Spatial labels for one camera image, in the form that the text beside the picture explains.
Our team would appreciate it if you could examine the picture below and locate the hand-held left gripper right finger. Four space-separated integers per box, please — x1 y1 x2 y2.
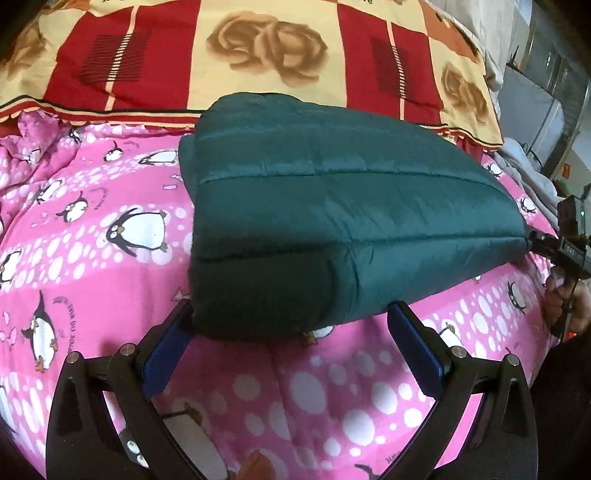
387 301 539 480

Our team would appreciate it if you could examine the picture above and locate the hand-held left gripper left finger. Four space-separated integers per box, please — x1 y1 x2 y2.
45 299 211 480

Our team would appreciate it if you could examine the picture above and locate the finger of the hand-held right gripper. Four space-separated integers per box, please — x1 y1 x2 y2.
525 230 557 259

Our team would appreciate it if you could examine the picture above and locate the green puffer jacket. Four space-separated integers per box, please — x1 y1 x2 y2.
178 92 532 344

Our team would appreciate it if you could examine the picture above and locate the person's right forearm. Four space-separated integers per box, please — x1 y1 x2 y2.
529 323 591 480

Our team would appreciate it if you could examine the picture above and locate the person's right hand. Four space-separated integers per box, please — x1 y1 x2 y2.
544 273 591 334

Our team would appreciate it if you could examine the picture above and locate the grey cloth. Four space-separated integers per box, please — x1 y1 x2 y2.
494 138 561 222

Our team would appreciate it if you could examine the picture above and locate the pink penguin print blanket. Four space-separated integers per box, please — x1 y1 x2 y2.
0 111 575 480

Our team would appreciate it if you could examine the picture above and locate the grey metal cabinet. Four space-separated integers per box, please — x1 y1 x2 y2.
503 0 591 167

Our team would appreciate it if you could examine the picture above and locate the white quilt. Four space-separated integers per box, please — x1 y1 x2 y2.
425 0 506 90

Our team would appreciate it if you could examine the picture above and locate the red yellow floral blanket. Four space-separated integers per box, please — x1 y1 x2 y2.
0 0 505 153

